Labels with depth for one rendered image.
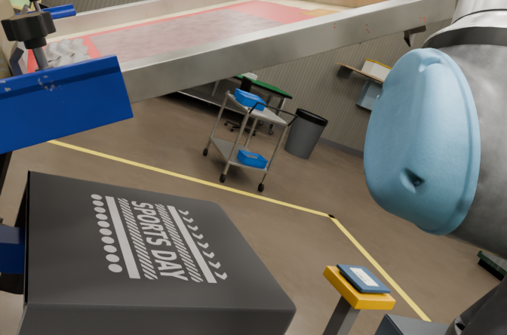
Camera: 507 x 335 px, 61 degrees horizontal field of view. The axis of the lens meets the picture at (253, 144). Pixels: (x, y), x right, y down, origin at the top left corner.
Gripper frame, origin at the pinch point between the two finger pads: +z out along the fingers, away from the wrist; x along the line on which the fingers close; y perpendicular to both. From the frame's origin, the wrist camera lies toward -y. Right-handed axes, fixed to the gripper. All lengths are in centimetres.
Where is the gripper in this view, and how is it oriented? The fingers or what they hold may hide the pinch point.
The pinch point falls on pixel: (382, 45)
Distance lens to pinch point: 103.1
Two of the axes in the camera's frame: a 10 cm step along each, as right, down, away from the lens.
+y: 4.3, 3.6, -8.3
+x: 9.0, -0.6, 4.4
